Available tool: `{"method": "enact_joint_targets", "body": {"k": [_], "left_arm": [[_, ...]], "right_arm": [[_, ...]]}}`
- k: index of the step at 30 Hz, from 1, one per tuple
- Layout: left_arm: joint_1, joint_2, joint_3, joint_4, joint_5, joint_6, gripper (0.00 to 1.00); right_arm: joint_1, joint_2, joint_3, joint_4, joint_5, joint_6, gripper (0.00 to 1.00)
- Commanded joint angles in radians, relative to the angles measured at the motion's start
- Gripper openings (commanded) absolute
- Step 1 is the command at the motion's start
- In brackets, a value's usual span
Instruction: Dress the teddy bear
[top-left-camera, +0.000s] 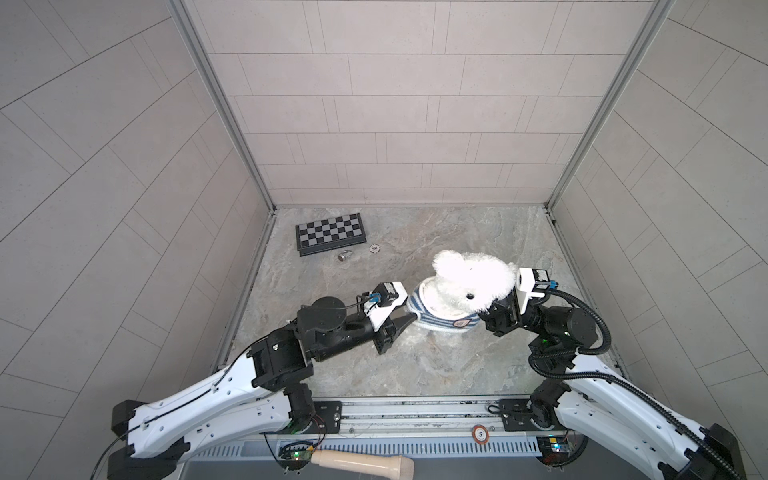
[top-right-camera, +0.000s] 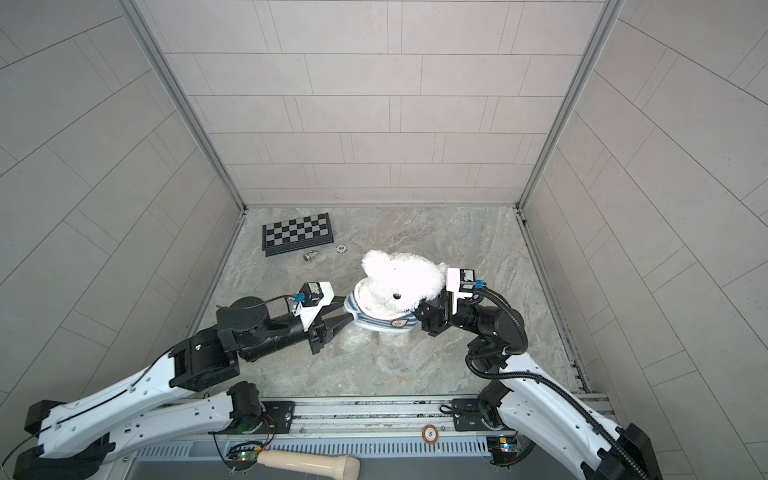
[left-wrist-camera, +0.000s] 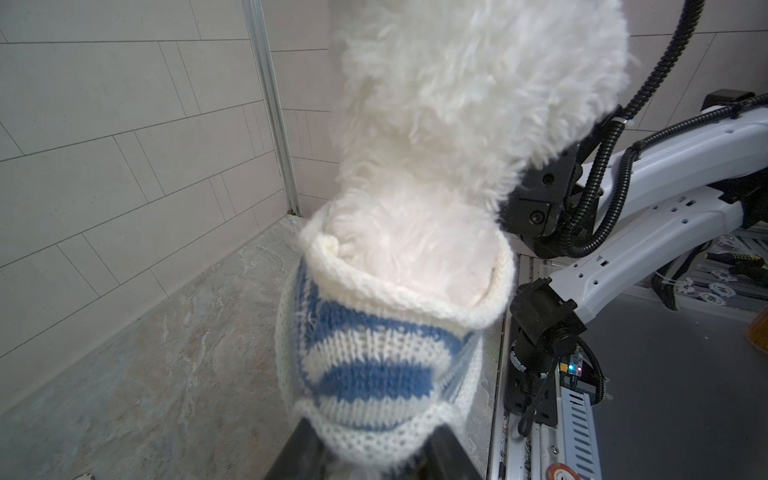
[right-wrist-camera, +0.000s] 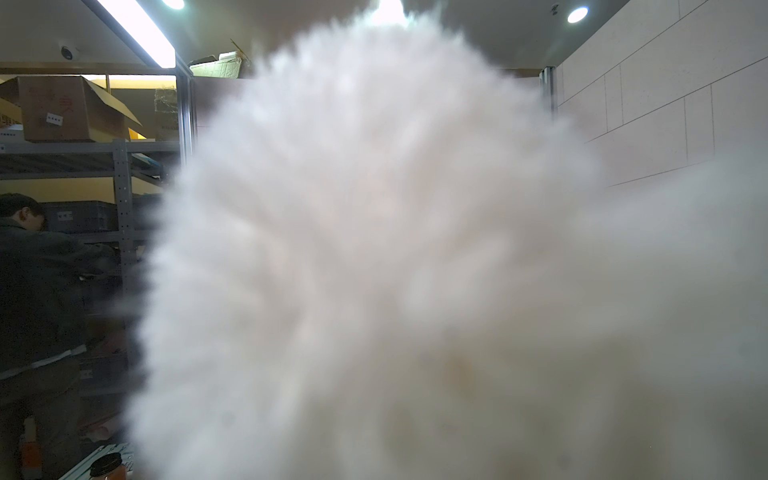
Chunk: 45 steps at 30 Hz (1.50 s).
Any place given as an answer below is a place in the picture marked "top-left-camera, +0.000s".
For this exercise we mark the aluminium corner frame post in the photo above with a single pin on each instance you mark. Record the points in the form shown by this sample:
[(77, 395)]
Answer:
[(649, 29), (180, 13)]

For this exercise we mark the aluminium corner frame post right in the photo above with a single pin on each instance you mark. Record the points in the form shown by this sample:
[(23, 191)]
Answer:
[(649, 29)]

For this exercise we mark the left green circuit board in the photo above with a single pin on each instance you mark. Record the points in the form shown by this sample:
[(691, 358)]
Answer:
[(295, 456)]

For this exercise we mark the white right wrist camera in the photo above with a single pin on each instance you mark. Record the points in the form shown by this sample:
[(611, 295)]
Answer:
[(532, 285)]

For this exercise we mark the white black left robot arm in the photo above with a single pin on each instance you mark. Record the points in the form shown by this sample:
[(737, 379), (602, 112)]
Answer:
[(261, 392)]

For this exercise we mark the aluminium corner frame post left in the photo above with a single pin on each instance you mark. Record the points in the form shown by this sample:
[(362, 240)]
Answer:
[(180, 13)]

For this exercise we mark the green circuit board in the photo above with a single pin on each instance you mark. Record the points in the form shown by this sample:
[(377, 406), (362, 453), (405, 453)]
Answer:
[(295, 456), (553, 449)]

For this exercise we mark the white plush teddy bear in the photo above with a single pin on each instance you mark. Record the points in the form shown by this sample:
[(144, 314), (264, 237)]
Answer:
[(472, 281)]

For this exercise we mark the blue white striped knit sweater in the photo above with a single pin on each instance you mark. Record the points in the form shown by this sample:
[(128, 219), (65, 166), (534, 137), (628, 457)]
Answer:
[(435, 314)]

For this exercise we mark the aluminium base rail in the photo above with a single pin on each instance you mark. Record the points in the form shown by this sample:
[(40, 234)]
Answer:
[(413, 427)]

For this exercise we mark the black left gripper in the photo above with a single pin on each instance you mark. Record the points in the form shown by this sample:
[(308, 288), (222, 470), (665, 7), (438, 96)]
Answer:
[(383, 337)]

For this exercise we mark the beige wooden handle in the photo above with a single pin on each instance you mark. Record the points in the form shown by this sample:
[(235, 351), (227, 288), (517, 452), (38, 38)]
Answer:
[(392, 467)]

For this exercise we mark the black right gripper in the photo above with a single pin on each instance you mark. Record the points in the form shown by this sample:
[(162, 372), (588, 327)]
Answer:
[(503, 314)]

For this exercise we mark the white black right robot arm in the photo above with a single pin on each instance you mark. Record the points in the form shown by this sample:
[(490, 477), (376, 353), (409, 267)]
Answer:
[(582, 394)]

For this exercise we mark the right green circuit board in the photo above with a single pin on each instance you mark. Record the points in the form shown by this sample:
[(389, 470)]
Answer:
[(553, 449)]

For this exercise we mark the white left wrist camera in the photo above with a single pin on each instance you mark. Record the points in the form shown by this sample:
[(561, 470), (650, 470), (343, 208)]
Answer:
[(382, 301)]

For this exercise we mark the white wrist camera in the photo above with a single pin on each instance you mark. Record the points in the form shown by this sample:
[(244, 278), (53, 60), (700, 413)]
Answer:
[(382, 301), (532, 285)]

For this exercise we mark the folded black chess board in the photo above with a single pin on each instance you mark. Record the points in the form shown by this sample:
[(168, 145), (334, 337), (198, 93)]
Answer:
[(330, 234)]

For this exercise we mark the red round sticker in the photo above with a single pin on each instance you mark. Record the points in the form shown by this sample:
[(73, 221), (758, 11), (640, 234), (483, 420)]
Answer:
[(480, 434)]

